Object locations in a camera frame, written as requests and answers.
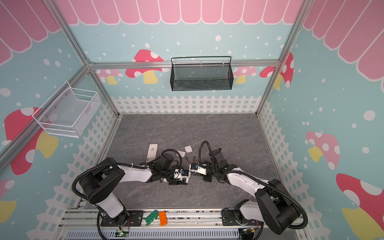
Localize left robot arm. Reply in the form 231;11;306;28
72;149;191;224

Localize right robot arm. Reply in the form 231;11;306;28
198;141;309;235

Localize white remote control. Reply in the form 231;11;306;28
178;176;190;185
147;144;158;163

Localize green toy brick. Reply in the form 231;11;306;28
145;210;159;226

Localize orange toy brick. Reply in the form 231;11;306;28
158;211;168;226

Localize small green circuit board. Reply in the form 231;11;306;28
116;230;130;238

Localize white battery cover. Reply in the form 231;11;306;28
185;146;193;153
178;151;186;158

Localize black mesh wall basket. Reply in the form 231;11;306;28
170;56;234;92

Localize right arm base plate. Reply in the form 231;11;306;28
221;208;262;226

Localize white wire wall basket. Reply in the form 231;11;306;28
32;82;102;138

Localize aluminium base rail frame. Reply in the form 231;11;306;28
53;208;310;240

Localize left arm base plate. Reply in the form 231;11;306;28
101;210;144;227

